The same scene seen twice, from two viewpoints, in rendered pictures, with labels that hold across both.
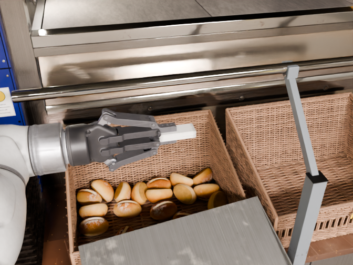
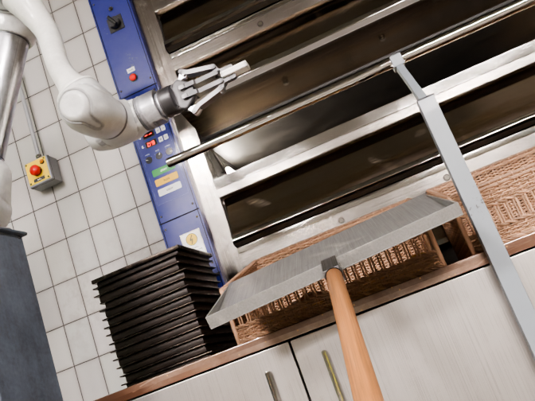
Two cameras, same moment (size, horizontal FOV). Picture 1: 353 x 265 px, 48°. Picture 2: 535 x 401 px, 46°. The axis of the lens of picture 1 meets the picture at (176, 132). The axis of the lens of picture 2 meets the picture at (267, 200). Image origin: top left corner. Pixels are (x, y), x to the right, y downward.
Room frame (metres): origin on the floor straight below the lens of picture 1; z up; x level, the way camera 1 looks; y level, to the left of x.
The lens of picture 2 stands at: (-0.67, -0.53, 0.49)
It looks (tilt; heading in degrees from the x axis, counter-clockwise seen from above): 15 degrees up; 24
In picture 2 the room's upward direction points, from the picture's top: 20 degrees counter-clockwise
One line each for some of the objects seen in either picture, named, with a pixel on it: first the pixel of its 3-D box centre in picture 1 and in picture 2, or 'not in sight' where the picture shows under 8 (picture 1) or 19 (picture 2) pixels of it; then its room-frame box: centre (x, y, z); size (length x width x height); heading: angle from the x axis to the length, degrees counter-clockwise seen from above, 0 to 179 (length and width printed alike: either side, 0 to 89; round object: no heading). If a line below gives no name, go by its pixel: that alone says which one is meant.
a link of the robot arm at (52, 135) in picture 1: (51, 148); (153, 109); (0.57, 0.22, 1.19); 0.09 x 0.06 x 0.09; 13
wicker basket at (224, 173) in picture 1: (152, 186); (333, 262); (1.00, 0.08, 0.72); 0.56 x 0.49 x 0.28; 104
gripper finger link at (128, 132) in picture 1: (129, 132); (201, 81); (0.60, 0.09, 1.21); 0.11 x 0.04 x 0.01; 103
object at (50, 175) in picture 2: not in sight; (43, 173); (1.00, 1.03, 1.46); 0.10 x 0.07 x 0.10; 103
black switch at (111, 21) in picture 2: not in sight; (111, 16); (1.10, 0.59, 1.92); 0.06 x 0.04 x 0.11; 103
